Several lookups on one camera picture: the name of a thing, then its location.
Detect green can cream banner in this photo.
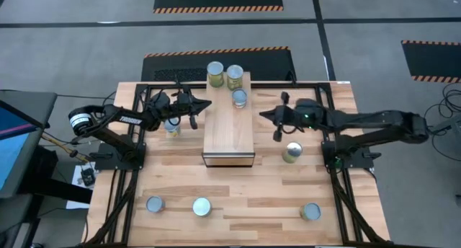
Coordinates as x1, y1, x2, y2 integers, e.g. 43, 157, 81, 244
225, 64, 244, 91

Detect black monitor stand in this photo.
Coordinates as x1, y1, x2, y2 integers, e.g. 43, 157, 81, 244
17, 143, 94, 205

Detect white paper sheet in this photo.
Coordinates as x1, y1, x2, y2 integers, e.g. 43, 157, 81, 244
66, 161, 97, 211

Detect tan rod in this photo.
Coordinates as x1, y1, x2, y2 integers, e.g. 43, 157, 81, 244
40, 132, 93, 163

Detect green labelled can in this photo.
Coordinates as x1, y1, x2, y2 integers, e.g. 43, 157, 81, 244
299, 202, 322, 222

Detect light wooden shelf black frame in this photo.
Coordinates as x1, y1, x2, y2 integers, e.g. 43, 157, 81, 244
202, 71, 256, 169

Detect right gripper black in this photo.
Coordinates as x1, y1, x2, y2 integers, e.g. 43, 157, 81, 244
259, 91, 320, 143

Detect green pears can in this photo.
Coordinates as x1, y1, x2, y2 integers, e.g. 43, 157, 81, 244
206, 61, 225, 89

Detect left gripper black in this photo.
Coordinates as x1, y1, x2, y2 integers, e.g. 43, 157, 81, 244
169, 90, 212, 130

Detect grey box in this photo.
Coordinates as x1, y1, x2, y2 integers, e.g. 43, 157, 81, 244
431, 116, 461, 134

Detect small black device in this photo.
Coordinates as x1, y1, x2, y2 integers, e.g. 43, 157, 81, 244
80, 167, 96, 187

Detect pineapple picture can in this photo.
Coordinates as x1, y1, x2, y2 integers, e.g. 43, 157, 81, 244
164, 117, 182, 138

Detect green and red can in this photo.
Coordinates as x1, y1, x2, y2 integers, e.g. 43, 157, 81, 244
281, 141, 303, 164

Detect black cable bundle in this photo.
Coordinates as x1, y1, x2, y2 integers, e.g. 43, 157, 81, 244
424, 82, 461, 162

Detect short blue can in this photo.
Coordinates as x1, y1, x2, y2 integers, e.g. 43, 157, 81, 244
145, 195, 166, 214
231, 88, 249, 110

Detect dark monitor blue screen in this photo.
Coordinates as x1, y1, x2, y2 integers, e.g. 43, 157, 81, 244
0, 89, 58, 200

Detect black aluminium table frame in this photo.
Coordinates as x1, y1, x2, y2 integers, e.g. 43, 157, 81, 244
81, 81, 395, 248

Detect green oranges can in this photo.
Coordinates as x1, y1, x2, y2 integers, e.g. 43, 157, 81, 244
192, 197, 213, 218

